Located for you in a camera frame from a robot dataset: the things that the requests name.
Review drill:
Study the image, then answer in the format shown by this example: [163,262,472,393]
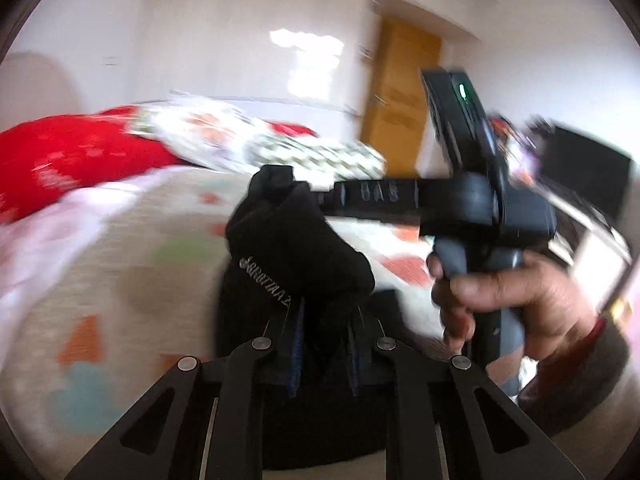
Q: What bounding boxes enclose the black pants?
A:
[214,165,412,474]

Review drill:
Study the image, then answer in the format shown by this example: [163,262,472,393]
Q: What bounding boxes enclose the person right hand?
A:
[426,252,598,361]

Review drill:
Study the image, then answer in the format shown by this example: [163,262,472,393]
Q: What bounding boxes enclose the white open shelf unit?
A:
[490,115,632,311]

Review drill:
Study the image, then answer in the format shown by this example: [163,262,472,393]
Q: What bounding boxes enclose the black television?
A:
[538,124,634,221]

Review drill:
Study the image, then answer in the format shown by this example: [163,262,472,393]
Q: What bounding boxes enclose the heart patterned quilt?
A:
[0,164,452,480]

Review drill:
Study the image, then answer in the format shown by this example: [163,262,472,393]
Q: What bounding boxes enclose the green cloud pattern pillow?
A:
[248,133,386,188]

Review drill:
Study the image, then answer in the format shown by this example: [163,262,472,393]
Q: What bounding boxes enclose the wooden door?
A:
[360,16,442,177]

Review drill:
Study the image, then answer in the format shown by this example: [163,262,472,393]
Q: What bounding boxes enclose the pink white blanket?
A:
[1,166,179,358]

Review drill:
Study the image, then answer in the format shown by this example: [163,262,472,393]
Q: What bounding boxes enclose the white glossy wardrobe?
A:
[136,0,374,118]

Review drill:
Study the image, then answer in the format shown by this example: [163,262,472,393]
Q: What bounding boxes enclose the floral white pillow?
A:
[129,91,271,174]

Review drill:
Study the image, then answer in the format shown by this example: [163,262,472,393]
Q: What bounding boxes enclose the red pillow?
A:
[0,104,321,226]

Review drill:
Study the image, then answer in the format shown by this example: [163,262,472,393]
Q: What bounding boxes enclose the white round headboard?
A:
[0,51,84,131]

